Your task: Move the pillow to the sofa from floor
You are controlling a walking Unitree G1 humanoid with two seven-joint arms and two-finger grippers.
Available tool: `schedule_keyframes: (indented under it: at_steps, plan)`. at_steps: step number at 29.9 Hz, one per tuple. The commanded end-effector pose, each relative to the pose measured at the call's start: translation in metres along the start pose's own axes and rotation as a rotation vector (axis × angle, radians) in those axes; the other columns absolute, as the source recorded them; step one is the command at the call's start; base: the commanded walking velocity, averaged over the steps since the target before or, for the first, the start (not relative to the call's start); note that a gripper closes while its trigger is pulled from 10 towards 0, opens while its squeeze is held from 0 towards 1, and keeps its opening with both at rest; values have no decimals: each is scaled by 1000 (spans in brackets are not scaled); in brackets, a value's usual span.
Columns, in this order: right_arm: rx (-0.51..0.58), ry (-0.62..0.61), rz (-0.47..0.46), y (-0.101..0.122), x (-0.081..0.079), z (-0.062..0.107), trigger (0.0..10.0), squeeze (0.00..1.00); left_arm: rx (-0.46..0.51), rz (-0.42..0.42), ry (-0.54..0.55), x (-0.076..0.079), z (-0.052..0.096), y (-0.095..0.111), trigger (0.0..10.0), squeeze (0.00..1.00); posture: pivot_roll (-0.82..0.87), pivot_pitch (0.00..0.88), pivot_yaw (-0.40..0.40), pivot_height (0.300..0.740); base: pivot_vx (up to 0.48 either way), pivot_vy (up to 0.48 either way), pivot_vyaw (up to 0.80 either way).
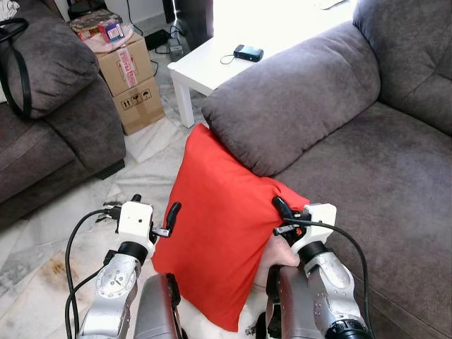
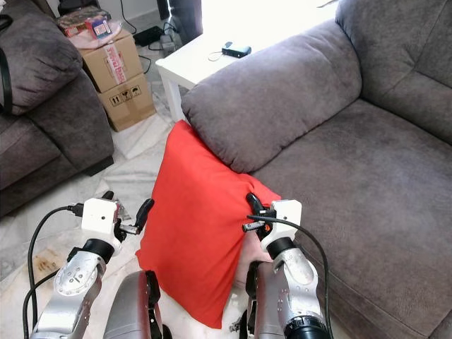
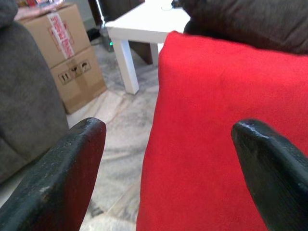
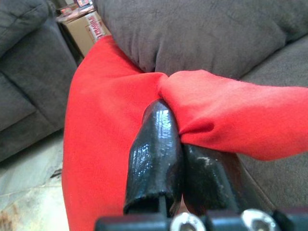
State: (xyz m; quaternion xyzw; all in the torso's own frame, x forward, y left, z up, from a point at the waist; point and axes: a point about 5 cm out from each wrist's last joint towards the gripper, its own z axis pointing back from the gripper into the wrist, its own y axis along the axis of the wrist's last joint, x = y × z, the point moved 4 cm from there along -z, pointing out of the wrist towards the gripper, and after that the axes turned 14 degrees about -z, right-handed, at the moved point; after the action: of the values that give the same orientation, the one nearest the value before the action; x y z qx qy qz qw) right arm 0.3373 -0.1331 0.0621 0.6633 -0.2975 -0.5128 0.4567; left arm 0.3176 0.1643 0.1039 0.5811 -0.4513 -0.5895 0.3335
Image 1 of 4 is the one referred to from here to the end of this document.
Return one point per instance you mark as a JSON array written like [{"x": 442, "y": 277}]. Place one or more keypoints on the dark brown two-seat sofa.
[{"x": 367, "y": 162}]

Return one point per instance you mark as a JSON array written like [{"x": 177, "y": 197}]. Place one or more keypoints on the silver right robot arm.
[{"x": 332, "y": 282}]

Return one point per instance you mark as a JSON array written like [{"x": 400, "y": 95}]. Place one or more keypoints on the small red blue box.
[{"x": 111, "y": 32}]

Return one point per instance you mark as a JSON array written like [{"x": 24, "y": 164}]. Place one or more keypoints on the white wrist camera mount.
[
  {"x": 319, "y": 224},
  {"x": 135, "y": 222}
]

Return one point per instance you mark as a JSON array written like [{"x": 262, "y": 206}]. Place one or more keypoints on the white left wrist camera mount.
[{"x": 135, "y": 222}]

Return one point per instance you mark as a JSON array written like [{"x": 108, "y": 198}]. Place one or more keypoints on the tray of snack packets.
[{"x": 88, "y": 23}]

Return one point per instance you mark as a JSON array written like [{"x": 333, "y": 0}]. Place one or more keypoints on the grey brown sofa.
[{"x": 49, "y": 134}]

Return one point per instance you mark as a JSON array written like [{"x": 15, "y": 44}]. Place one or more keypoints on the small black device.
[{"x": 248, "y": 53}]

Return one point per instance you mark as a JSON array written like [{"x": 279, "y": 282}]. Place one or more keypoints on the white side table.
[{"x": 212, "y": 60}]

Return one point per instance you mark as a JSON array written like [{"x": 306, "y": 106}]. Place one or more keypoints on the red pillow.
[{"x": 212, "y": 233}]

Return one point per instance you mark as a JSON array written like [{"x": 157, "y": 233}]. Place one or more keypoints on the cardboard box with symbols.
[{"x": 141, "y": 106}]

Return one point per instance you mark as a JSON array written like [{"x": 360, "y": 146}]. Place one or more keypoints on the black power strip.
[{"x": 159, "y": 39}]

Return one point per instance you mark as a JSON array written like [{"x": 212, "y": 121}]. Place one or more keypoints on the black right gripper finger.
[{"x": 284, "y": 212}]

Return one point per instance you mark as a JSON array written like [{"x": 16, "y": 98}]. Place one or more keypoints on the dark cabinet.
[{"x": 192, "y": 21}]

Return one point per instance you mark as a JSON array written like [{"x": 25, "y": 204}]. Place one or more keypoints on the taped cardboard box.
[{"x": 123, "y": 67}]

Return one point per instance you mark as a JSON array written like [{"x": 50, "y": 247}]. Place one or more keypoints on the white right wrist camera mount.
[{"x": 319, "y": 224}]

